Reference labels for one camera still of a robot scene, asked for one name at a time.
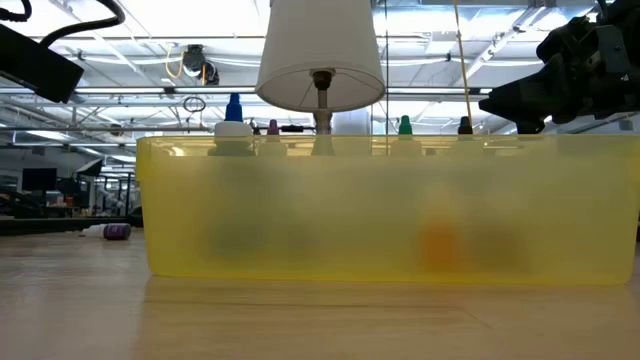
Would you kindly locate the yellow translucent plastic bin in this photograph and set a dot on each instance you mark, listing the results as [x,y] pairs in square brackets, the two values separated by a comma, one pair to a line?
[350,210]

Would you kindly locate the white shade table lamp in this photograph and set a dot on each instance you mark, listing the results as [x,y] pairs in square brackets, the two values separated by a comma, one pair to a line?
[320,50]

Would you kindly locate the large blue food colouring bottle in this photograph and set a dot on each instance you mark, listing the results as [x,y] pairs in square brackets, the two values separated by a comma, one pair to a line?
[233,107]

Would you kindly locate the large green food colouring bottle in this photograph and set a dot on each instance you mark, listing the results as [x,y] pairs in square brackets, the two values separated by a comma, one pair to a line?
[405,125]

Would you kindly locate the black background monitor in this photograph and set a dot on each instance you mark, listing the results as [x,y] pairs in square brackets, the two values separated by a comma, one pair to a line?
[39,179]

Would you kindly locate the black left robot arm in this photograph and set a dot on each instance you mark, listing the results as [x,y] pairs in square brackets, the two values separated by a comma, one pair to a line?
[35,65]

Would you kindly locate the large purple food colouring bottle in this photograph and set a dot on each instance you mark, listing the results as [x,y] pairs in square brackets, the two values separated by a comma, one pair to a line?
[272,129]

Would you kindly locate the small purple colouring bottle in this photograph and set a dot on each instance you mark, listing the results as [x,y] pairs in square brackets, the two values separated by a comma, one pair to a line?
[117,231]

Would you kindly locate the large black food colouring bottle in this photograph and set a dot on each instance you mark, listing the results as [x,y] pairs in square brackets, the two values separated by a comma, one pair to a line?
[465,125]

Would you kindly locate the small orange colouring bottle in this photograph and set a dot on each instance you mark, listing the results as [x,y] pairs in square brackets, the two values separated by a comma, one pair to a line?
[440,245]

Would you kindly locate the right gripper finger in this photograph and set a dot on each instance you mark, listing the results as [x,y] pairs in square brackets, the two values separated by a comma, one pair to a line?
[530,114]
[545,85]

